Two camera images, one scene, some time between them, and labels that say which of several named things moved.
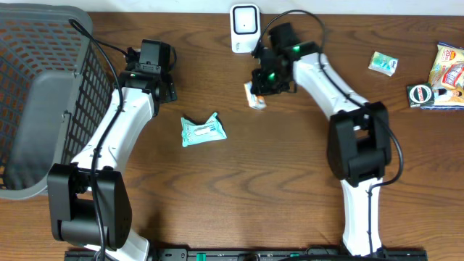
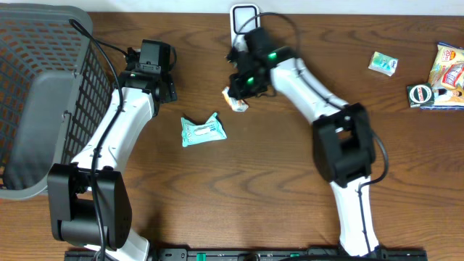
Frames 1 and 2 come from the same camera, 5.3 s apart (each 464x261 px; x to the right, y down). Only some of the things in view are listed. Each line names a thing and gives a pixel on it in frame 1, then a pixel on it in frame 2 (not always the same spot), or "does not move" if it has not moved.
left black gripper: (170, 93) does not move
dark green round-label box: (420, 94) does not move
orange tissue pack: (254, 101) to (237, 105)
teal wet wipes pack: (209, 131) does not move
